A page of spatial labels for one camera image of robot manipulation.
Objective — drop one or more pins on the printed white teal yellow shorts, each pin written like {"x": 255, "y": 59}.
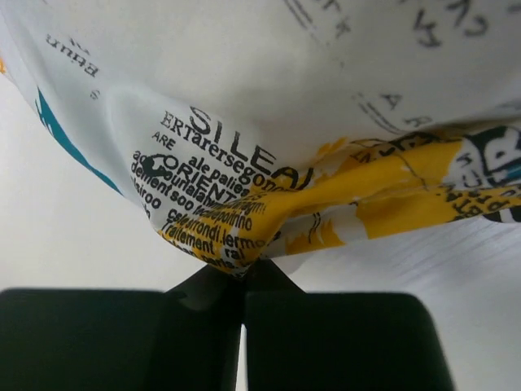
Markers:
{"x": 249, "y": 130}

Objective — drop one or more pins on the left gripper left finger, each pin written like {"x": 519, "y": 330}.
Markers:
{"x": 186, "y": 338}

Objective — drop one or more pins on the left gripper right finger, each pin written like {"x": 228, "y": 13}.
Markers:
{"x": 297, "y": 340}

